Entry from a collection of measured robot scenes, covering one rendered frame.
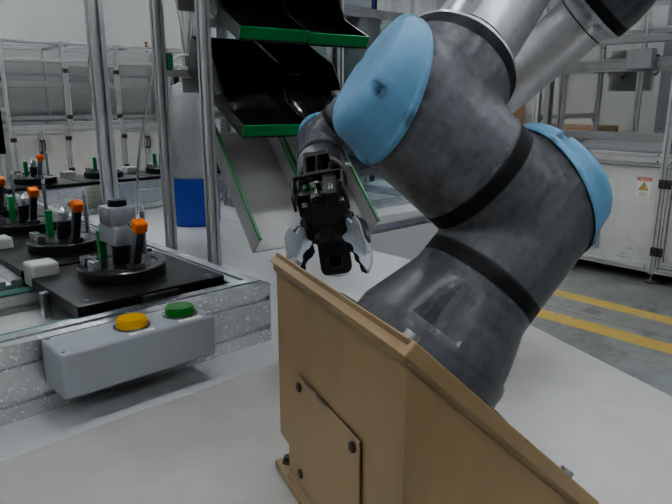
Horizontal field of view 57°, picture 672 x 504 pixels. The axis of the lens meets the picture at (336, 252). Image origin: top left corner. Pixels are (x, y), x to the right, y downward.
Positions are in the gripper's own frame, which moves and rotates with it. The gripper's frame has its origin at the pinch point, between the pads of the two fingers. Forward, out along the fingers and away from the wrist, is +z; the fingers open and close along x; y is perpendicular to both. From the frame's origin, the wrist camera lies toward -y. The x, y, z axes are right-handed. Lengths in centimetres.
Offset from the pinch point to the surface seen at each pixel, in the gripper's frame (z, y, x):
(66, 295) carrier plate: -11.0, -3.9, -40.3
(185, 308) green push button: -4.4, -4.6, -21.2
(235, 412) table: 8.2, -12.7, -15.4
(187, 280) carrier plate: -17.3, -10.1, -24.8
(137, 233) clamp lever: -18.6, -0.4, -29.4
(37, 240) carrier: -35, -9, -56
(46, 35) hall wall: -1003, -220, -493
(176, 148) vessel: -113, -34, -51
